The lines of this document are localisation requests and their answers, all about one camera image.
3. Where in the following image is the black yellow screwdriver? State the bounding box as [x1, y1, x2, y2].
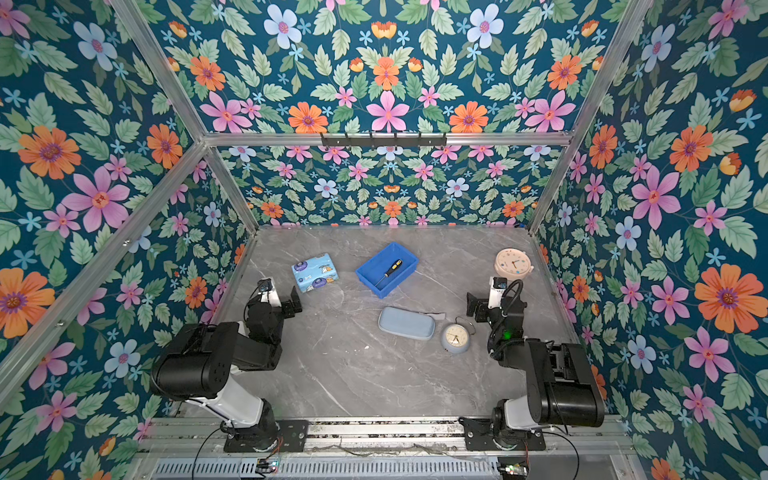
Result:
[375, 259, 403, 287]

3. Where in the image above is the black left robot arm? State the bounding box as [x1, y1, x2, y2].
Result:
[150, 278, 303, 452]

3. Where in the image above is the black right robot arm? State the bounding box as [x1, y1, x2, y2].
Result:
[467, 291, 606, 449]

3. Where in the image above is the blue plastic bin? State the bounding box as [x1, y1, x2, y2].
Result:
[355, 242, 419, 299]

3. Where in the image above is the grey round alarm clock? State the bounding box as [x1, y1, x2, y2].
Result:
[440, 316, 477, 355]

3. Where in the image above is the pink round alarm clock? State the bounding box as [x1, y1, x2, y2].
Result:
[494, 248, 535, 281]

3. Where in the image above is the blue tissue pack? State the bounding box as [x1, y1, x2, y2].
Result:
[291, 253, 339, 293]

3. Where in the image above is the light blue glasses case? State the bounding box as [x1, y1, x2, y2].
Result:
[378, 306, 437, 341]

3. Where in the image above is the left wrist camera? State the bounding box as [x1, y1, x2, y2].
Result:
[254, 277, 282, 307]

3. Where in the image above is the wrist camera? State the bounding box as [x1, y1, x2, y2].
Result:
[488, 277, 508, 309]
[254, 277, 282, 307]

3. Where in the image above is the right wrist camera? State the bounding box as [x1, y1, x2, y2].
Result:
[488, 277, 508, 309]

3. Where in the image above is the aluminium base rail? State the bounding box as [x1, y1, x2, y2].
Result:
[127, 416, 647, 479]

